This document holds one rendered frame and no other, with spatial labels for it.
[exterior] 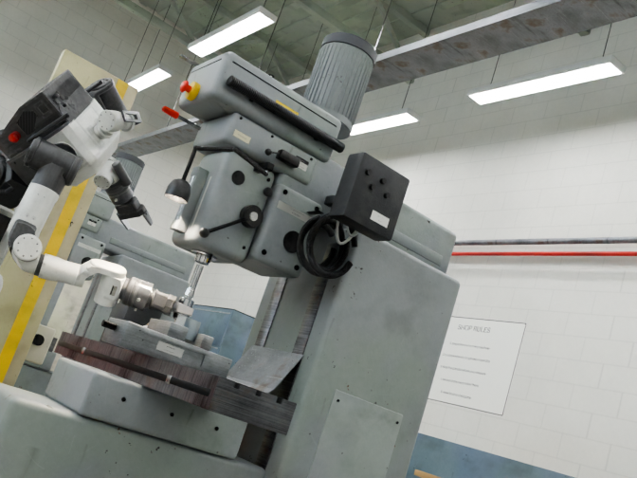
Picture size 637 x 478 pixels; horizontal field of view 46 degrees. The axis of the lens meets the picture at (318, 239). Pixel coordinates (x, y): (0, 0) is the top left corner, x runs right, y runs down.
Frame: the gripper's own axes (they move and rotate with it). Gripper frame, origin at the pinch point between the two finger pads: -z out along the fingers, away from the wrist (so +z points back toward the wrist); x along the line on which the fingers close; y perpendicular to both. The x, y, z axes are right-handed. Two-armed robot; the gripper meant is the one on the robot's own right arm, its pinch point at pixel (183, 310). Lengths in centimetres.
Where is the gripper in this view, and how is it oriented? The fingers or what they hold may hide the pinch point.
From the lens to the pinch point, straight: 234.6
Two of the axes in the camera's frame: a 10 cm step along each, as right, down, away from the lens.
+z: -9.3, -3.5, -1.3
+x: -2.0, 1.8, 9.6
